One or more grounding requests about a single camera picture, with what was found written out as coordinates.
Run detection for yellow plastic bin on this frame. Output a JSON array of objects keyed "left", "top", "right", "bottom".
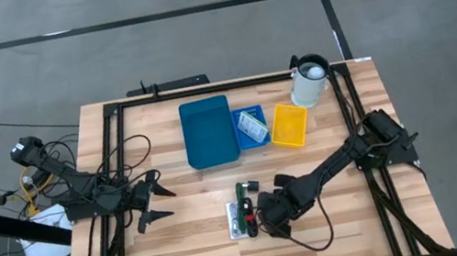
[{"left": 265, "top": 98, "right": 314, "bottom": 153}]

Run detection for green black braided cable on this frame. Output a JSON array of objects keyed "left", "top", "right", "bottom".
[{"left": 231, "top": 180, "right": 256, "bottom": 235}]

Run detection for yellow cable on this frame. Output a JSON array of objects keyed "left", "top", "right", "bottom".
[{"left": 0, "top": 161, "right": 61, "bottom": 223}]

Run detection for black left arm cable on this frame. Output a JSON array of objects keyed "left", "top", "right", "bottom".
[{"left": 89, "top": 131, "right": 160, "bottom": 194}]

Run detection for black bar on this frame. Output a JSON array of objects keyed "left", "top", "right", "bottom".
[{"left": 0, "top": 191, "right": 75, "bottom": 256}]

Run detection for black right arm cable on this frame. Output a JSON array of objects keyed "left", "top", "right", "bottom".
[{"left": 255, "top": 193, "right": 340, "bottom": 256}]

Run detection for small blue plastic basket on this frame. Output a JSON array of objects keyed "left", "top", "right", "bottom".
[{"left": 229, "top": 102, "right": 273, "bottom": 152}]

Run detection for white ball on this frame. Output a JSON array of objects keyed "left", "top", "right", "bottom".
[{"left": 306, "top": 63, "right": 327, "bottom": 81}]

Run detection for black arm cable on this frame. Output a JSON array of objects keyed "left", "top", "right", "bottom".
[
  {"left": 89, "top": 131, "right": 160, "bottom": 194},
  {"left": 255, "top": 193, "right": 340, "bottom": 256}
]

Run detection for black aluminium table frame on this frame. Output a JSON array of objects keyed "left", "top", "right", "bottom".
[{"left": 37, "top": 47, "right": 457, "bottom": 256}]

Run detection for large teal plastic bin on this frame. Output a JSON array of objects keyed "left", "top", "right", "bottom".
[{"left": 176, "top": 92, "right": 245, "bottom": 173}]

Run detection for white box with green edge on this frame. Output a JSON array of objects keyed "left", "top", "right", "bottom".
[{"left": 234, "top": 106, "right": 272, "bottom": 147}]

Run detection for lavender braided cable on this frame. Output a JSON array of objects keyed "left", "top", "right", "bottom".
[{"left": 228, "top": 204, "right": 243, "bottom": 236}]

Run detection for black cable with red tie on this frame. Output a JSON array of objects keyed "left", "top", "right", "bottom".
[{"left": 240, "top": 195, "right": 262, "bottom": 240}]

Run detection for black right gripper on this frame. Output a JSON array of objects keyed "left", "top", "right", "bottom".
[{"left": 251, "top": 184, "right": 308, "bottom": 242}]

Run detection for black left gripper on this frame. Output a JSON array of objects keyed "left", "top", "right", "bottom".
[{"left": 126, "top": 166, "right": 183, "bottom": 237}]

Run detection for white box on floor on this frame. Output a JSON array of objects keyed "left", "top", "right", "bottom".
[{"left": 14, "top": 201, "right": 79, "bottom": 256}]

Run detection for black box with antennas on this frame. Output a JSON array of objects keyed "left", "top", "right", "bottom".
[{"left": 123, "top": 68, "right": 212, "bottom": 99}]

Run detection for white cylindrical container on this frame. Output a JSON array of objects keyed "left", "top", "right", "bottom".
[{"left": 283, "top": 50, "right": 338, "bottom": 112}]

